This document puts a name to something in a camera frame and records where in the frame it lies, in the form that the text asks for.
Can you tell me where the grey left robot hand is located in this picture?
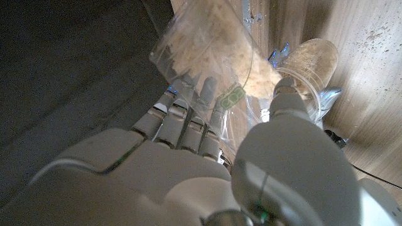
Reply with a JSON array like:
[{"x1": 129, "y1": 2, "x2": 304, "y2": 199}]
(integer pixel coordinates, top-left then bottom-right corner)
[{"x1": 266, "y1": 42, "x2": 345, "y2": 126}]

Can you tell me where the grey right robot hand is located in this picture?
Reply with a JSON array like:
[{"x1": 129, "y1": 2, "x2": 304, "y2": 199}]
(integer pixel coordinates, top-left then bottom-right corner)
[{"x1": 0, "y1": 77, "x2": 362, "y2": 226}]

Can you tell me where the brown sugar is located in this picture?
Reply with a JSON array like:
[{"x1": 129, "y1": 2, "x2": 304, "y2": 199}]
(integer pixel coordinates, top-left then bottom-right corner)
[{"x1": 166, "y1": 0, "x2": 339, "y2": 100}]

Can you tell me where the clear plastic cup with sugar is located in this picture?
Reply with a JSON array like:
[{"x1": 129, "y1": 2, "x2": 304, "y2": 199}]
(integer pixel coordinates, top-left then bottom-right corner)
[{"x1": 149, "y1": 0, "x2": 283, "y2": 151}]

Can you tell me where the grey tape table outline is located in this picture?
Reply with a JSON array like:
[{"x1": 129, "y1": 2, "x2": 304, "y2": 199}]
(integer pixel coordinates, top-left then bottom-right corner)
[{"x1": 241, "y1": 0, "x2": 263, "y2": 32}]

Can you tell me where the black backdrop curtain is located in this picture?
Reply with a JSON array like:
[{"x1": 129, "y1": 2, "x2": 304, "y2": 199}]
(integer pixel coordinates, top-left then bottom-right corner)
[{"x1": 0, "y1": 0, "x2": 175, "y2": 208}]

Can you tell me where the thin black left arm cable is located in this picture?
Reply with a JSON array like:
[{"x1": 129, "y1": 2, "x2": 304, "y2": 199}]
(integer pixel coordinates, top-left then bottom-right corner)
[{"x1": 351, "y1": 163, "x2": 402, "y2": 191}]

